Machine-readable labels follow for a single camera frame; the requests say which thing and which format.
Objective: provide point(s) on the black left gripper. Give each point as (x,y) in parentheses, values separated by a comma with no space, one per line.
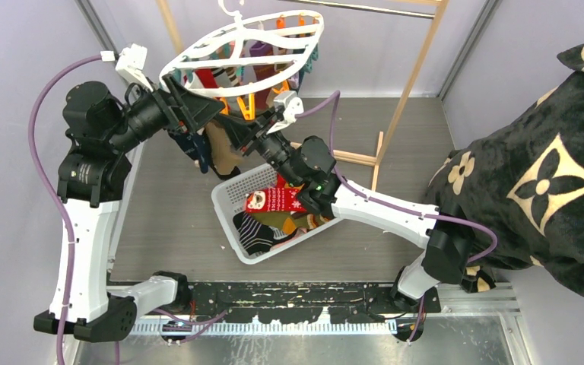
(198,107)

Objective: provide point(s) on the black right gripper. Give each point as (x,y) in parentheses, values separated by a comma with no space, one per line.
(244,134)

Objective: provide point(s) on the orange clip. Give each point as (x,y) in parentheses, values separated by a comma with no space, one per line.
(247,106)
(281,22)
(280,88)

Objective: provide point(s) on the brown sock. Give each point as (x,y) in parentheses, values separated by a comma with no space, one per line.
(224,162)

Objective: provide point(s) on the red snowflake sock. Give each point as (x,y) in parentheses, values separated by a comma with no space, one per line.
(273,199)

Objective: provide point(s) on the white oval clip hanger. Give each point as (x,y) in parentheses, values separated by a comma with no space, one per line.
(223,48)

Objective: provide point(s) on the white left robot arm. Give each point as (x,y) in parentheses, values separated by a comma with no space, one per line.
(91,181)

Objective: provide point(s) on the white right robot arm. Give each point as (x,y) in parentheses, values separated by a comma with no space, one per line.
(312,187)

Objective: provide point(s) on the navy blue patterned sock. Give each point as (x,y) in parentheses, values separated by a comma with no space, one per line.
(196,146)

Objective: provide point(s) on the white plastic basket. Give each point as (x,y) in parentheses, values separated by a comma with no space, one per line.
(229,198)

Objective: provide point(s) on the olive green sock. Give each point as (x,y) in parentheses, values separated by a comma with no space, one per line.
(277,219)

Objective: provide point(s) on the black white striped sock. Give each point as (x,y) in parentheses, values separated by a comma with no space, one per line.
(254,237)

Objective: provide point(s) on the dark green sock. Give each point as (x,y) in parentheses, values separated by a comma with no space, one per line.
(308,65)

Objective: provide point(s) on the metal rack rod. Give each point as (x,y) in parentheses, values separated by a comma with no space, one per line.
(366,8)

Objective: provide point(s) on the black floral plush blanket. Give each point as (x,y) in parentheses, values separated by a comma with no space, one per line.
(525,183)

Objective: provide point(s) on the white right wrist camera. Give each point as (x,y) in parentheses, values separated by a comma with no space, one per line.
(288,107)

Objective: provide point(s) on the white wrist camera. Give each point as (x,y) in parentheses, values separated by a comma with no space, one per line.
(129,64)
(288,107)

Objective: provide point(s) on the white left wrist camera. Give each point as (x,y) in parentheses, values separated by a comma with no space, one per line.
(129,64)

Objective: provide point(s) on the wooden drying rack frame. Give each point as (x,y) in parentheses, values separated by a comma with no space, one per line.
(354,46)

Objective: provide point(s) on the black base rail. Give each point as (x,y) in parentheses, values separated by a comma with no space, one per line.
(292,303)

